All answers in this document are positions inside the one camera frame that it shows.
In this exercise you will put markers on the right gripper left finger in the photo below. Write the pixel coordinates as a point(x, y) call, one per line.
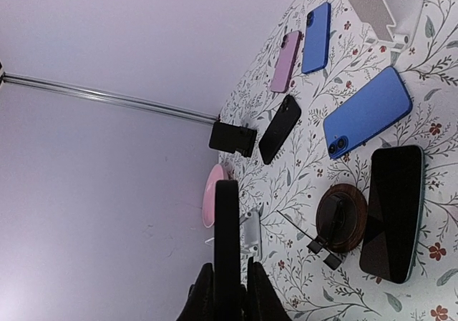
point(200, 300)

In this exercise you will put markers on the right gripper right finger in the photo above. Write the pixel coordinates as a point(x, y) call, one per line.
point(261, 301)

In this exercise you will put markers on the black phone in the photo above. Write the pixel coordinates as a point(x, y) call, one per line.
point(228, 296)

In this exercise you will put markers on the white silver stand left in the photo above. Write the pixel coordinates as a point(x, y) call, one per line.
point(240, 234)

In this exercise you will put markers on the white silver stand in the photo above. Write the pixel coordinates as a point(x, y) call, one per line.
point(240, 234)
point(392, 23)

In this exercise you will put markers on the wooden round base stand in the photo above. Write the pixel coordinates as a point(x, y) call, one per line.
point(340, 223)

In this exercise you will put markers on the teal phone dark screen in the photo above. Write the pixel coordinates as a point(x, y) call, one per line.
point(395, 207)

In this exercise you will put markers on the black folding phone stand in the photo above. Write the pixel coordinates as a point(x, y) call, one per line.
point(231, 139)

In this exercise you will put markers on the black phone face down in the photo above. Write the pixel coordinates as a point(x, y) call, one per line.
point(279, 128)

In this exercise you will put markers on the blue phone centre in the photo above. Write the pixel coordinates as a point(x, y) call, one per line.
point(380, 103)

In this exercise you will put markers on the blue phone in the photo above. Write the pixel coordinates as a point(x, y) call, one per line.
point(380, 103)
point(316, 39)

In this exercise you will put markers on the blue phone far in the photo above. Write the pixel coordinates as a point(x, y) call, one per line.
point(316, 39)

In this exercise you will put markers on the pink phone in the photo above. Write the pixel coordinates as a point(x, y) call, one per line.
point(286, 61)

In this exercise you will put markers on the white silver stand right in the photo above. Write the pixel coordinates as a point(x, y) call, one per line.
point(392, 23)

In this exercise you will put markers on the pink round dish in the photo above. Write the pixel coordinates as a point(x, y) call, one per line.
point(208, 206)

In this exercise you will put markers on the floral table mat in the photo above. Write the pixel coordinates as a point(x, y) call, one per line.
point(287, 191)

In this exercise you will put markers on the left aluminium frame post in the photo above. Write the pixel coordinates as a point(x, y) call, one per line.
point(110, 98)

